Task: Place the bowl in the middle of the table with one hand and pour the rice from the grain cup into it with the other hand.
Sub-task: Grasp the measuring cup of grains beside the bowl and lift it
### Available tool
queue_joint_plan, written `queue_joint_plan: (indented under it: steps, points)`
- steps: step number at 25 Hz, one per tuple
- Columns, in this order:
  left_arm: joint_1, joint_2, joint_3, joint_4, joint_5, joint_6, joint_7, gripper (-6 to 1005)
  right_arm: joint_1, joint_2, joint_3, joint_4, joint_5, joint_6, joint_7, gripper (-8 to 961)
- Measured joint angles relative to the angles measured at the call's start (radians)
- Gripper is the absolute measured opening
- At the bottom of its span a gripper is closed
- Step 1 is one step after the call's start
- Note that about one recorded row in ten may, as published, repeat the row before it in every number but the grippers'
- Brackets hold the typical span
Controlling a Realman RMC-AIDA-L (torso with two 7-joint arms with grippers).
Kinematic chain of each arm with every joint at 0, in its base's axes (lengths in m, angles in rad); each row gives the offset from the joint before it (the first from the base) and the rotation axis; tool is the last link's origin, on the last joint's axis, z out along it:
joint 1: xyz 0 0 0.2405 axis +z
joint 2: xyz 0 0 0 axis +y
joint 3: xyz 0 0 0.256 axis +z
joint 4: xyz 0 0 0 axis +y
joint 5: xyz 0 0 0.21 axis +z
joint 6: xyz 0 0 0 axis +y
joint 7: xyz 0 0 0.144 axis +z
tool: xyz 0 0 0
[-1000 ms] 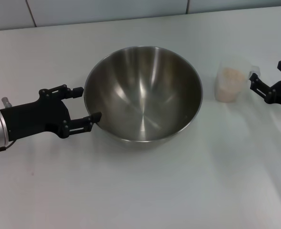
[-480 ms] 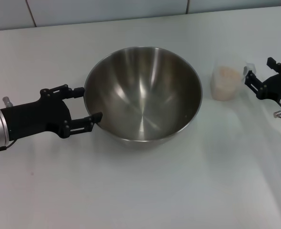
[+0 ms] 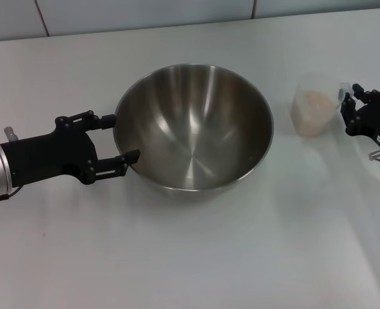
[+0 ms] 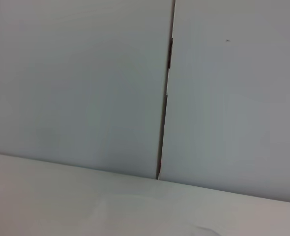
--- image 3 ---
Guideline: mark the stainless steel mixing bowl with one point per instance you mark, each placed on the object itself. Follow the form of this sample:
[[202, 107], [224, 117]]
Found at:
[[193, 135]]

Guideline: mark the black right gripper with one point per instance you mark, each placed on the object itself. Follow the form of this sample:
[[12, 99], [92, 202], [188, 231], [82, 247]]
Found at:
[[375, 120]]

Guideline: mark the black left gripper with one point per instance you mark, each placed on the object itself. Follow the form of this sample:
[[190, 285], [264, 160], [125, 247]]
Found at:
[[48, 157]]

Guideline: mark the white uncooked rice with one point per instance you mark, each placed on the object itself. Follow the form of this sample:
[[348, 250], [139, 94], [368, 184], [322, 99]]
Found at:
[[310, 109]]

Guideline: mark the clear plastic measuring cup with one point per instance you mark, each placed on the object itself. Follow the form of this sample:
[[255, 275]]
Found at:
[[309, 128]]

